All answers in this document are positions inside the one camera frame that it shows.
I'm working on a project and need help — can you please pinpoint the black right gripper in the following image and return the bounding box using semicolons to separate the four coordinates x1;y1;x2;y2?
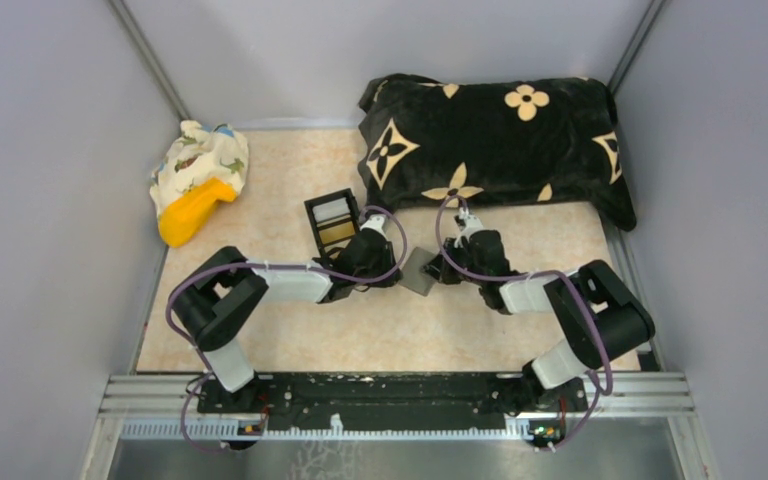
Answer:
422;239;487;288

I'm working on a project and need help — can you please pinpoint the black compartment tray box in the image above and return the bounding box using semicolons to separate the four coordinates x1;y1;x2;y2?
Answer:
303;188;360;258

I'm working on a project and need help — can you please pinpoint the grey card holder wallet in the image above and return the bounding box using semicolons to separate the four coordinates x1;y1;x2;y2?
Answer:
398;247;436;297

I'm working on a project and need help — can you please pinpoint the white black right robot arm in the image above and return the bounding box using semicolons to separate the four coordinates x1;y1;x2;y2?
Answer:
420;230;656;414

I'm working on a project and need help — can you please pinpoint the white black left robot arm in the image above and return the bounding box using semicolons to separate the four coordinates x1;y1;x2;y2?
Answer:
166;228;407;414

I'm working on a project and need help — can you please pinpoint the black floral pillow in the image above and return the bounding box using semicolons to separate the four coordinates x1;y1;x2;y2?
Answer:
358;74;637;231

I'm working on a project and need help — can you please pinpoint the dinosaur print cloth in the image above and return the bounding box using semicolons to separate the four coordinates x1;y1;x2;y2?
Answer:
149;120;250;216

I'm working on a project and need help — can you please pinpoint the yellow cloth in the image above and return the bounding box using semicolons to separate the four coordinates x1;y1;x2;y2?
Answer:
158;178;239;248

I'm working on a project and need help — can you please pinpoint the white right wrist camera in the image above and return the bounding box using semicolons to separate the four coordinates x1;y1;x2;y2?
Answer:
455;209;485;244

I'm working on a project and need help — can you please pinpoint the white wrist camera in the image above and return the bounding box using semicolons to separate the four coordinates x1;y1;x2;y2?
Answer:
360;214;388;237
455;209;485;244

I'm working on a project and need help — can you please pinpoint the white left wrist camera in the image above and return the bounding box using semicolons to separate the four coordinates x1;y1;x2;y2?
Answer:
360;214;388;237

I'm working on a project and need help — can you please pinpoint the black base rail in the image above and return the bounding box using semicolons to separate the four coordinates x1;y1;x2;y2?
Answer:
197;372;588;432

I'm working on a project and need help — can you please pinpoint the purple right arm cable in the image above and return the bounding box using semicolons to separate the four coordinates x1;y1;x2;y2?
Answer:
435;194;615;452

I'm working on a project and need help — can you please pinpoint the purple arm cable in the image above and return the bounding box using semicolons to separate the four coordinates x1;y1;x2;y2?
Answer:
165;205;409;455
435;194;615;452

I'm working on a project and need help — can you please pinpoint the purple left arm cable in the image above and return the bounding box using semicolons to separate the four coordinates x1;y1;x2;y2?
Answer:
165;205;409;455

